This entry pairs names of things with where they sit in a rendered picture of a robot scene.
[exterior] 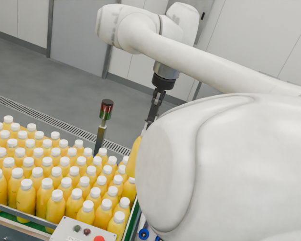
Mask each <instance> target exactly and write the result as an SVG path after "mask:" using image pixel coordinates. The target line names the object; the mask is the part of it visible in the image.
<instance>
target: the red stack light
mask: <svg viewBox="0 0 301 241"><path fill-rule="evenodd" d="M100 109H101V110H102V111H103V112H111V111H112V110H113V105H112V106H107V105H104V104H103V103H101V108H100Z"/></svg>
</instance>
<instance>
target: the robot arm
mask: <svg viewBox="0 0 301 241"><path fill-rule="evenodd" d="M198 25H199V13H198V11H197V10H196V8H194V7H193V6H191V5H188V4H185V3H180V2H175V3H174V4H173V5H172V6H171V7H170V8H169V9H168V10H167V12H166V15H158V14H155V13H152V12H149V11H147V10H144V9H140V8H137V7H132V6H128V5H123V4H108V5H105V6H103V7H102V8H100V9H99V10H98V12H97V21H96V28H95V32H96V34H97V35H98V38H99V39H101V40H102V41H103V42H105V43H107V44H109V45H112V46H115V47H116V48H118V49H121V50H124V51H126V52H128V53H130V54H134V55H139V54H144V55H146V56H148V57H150V58H152V59H154V60H155V63H154V66H153V71H154V74H153V77H152V81H151V82H152V84H153V85H154V86H155V87H156V88H155V90H154V92H153V98H152V101H151V103H152V104H151V108H150V111H149V114H148V118H147V119H145V121H146V123H145V126H144V129H143V133H142V140H141V142H140V145H139V148H138V152H137V157H136V164H135V185H136V193H137V198H138V202H139V205H140V208H141V211H142V213H143V214H144V216H145V219H146V221H147V223H148V224H149V226H150V228H151V229H152V230H153V231H154V232H155V233H156V234H157V235H158V236H159V237H160V238H161V239H162V240H163V241H301V87H300V86H297V85H294V84H291V83H287V82H284V81H281V80H278V79H275V78H272V77H269V76H267V75H264V74H262V73H259V72H257V71H254V70H252V69H249V68H247V67H244V66H242V65H239V64H237V63H234V62H232V61H229V60H226V59H224V58H221V57H218V56H216V55H213V54H210V53H208V52H205V51H202V50H199V49H196V48H194V47H193V44H194V41H195V38H196V34H197V30H198ZM181 72H182V73H184V74H186V75H188V76H190V77H192V78H194V79H196V80H198V81H201V82H203V83H205V84H207V85H209V86H211V87H213V88H215V89H217V90H219V91H221V92H223V93H225V94H222V95H215V96H211V97H206V98H202V99H197V100H194V101H191V102H188V103H185V104H182V105H180V106H178V107H175V108H173V109H171V110H168V111H167V112H165V113H163V114H162V115H161V116H160V117H159V118H158V119H157V120H156V118H157V116H159V114H158V113H157V112H158V111H159V106H160V105H161V104H162V101H163V99H164V97H165V94H166V91H165V90H171V89H173V87H174V84H175V81H176V79H177V78H179V74H180V73H181Z"/></svg>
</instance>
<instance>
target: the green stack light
mask: <svg viewBox="0 0 301 241"><path fill-rule="evenodd" d="M111 114H112V112H103V111H102V110H101V109H100V113H99V117H100V119H102V120H106V121H107V120H109V119H110V118H111Z"/></svg>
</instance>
